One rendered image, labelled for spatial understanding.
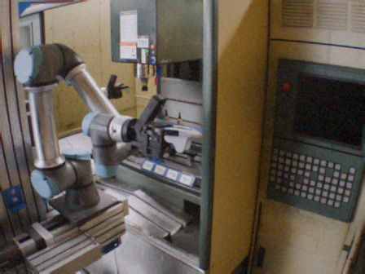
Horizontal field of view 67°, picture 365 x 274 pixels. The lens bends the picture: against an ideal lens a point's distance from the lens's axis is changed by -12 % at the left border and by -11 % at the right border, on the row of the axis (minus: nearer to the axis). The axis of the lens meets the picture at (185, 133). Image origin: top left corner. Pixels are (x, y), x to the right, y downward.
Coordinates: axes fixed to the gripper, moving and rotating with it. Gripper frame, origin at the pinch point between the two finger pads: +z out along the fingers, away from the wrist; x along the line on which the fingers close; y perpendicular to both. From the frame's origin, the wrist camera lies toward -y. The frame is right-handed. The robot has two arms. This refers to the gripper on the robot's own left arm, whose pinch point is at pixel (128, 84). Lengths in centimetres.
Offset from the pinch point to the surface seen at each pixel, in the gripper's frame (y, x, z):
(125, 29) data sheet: -37.7, 5.1, -3.4
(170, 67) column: -2, -16, 63
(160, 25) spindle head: -39, 33, 1
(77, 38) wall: -32, -100, 25
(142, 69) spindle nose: -9.0, 5.2, 10.1
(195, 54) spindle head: -19, 32, 35
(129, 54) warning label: -21.6, 8.6, -3.9
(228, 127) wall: 0, 104, -39
